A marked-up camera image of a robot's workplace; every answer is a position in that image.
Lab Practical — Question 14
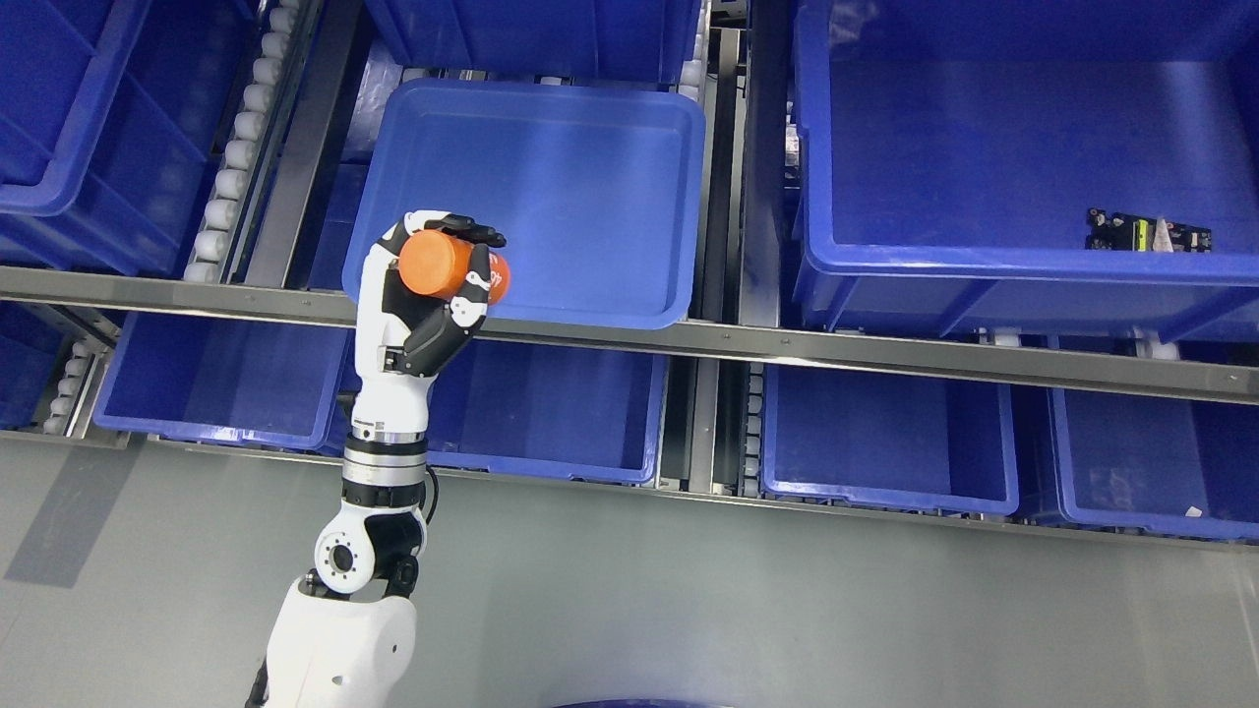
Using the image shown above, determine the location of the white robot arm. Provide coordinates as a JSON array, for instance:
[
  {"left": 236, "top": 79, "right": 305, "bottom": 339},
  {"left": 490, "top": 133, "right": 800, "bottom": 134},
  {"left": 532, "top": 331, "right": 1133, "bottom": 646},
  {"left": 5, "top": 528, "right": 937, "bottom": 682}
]
[{"left": 246, "top": 435, "right": 431, "bottom": 707}]

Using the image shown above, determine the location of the orange cylindrical capacitor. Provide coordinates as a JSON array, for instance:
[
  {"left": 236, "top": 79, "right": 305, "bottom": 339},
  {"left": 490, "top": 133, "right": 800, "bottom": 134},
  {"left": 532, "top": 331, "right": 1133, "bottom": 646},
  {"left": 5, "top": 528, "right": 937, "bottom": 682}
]
[{"left": 397, "top": 229, "right": 473, "bottom": 300}]

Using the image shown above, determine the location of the steel shelf front rail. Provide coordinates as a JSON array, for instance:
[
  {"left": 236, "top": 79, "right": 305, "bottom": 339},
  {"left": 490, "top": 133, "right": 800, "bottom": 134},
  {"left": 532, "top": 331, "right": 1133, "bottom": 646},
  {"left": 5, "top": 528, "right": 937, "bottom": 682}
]
[{"left": 1, "top": 267, "right": 1258, "bottom": 406}]

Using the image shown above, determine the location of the blue bin top centre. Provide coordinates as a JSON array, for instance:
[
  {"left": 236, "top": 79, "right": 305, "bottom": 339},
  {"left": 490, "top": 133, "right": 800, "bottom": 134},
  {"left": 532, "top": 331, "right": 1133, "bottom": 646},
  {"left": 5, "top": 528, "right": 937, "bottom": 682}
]
[{"left": 365, "top": 1, "right": 703, "bottom": 84}]

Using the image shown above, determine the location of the lower blue bin far right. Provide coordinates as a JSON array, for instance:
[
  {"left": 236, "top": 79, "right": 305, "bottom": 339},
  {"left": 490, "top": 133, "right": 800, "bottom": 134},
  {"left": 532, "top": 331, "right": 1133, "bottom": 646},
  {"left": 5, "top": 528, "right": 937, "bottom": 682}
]
[{"left": 1042, "top": 388, "right": 1258, "bottom": 542}]

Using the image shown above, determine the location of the black circuit board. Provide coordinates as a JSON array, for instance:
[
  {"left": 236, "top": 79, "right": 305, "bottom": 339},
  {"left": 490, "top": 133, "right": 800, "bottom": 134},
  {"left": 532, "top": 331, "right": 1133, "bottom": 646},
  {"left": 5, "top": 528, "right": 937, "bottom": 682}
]
[{"left": 1085, "top": 207, "right": 1214, "bottom": 254}]

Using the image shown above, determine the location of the lower blue bin far left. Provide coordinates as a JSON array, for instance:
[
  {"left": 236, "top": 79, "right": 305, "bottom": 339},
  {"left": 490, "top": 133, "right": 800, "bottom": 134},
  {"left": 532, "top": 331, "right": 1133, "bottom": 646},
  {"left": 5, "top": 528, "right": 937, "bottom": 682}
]
[{"left": 93, "top": 311, "right": 353, "bottom": 451}]

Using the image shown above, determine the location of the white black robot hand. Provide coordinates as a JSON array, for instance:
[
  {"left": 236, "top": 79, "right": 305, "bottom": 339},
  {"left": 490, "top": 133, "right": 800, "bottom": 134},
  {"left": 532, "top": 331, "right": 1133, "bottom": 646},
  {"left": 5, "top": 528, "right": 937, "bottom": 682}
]
[{"left": 351, "top": 210, "right": 510, "bottom": 446}]

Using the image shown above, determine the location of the lower blue bin centre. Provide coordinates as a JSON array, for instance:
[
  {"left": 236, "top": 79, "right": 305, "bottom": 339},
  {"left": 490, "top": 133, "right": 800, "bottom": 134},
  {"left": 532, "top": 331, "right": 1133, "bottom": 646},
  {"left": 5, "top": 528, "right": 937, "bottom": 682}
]
[{"left": 427, "top": 340, "right": 667, "bottom": 488}]

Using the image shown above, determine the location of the large blue bin right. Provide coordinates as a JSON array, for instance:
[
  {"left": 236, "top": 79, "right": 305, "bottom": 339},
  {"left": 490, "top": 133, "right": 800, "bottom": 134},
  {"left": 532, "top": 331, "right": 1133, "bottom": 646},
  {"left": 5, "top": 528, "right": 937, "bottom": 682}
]
[{"left": 793, "top": 1, "right": 1258, "bottom": 341}]

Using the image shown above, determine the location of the large blue bin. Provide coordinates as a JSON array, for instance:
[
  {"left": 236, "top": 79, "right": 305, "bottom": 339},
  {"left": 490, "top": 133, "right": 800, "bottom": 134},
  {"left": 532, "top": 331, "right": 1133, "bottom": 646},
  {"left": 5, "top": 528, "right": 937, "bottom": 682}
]
[
  {"left": 793, "top": 1, "right": 1258, "bottom": 341},
  {"left": 1, "top": 1, "right": 258, "bottom": 276}
]

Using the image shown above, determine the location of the shallow blue plastic tray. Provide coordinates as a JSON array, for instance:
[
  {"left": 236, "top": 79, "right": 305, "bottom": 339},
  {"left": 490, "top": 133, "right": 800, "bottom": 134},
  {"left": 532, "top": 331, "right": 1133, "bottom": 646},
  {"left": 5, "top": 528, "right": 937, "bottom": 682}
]
[{"left": 341, "top": 78, "right": 704, "bottom": 330}]

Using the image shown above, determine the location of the large blue bin left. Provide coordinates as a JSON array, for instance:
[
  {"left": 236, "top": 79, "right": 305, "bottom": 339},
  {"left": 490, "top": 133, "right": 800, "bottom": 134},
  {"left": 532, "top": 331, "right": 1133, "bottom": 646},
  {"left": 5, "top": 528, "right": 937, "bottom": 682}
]
[{"left": 1, "top": 1, "right": 258, "bottom": 276}]

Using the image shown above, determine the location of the white roller track left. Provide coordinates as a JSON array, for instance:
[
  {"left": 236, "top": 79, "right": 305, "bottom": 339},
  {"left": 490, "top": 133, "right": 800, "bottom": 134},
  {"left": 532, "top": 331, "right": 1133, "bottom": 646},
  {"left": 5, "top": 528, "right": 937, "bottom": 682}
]
[{"left": 183, "top": 1, "right": 306, "bottom": 285}]

